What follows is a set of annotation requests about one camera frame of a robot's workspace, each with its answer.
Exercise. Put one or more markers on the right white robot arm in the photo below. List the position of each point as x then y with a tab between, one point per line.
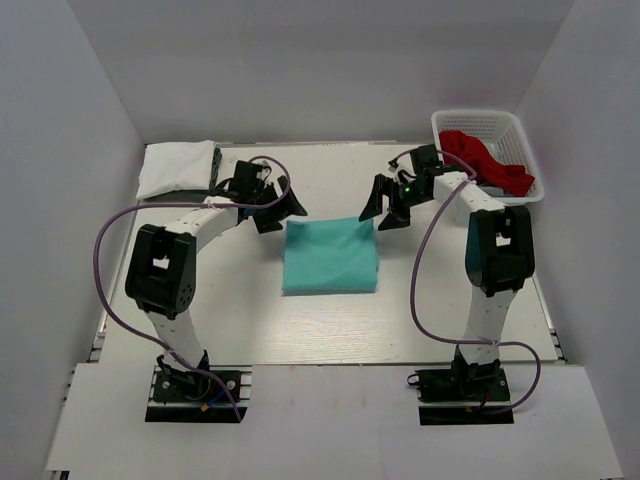
499	252

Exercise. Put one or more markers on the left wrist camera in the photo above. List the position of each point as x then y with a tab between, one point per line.
264	173

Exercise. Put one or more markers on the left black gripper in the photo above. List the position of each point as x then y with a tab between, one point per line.
290	206

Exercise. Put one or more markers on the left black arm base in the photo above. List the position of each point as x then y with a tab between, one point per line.
187	397

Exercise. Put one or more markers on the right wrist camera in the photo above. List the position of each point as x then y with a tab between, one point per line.
400	174

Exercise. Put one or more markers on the white plastic basket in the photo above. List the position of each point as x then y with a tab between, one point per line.
502	134

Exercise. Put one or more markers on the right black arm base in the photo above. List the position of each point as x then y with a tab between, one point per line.
463	394

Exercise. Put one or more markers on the red t shirt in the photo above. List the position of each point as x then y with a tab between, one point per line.
513	179

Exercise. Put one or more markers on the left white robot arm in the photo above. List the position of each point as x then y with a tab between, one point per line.
162	274

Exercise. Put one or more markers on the teal t shirt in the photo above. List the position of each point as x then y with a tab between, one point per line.
324	257

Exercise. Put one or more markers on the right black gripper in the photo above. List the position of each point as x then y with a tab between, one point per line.
383	185

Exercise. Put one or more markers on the grey t shirt in basket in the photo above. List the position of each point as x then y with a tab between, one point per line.
494	191

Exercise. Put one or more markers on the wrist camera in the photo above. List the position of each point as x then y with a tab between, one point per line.
264	173
400	174

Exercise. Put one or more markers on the folded white t shirt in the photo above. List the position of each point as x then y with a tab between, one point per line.
175	167

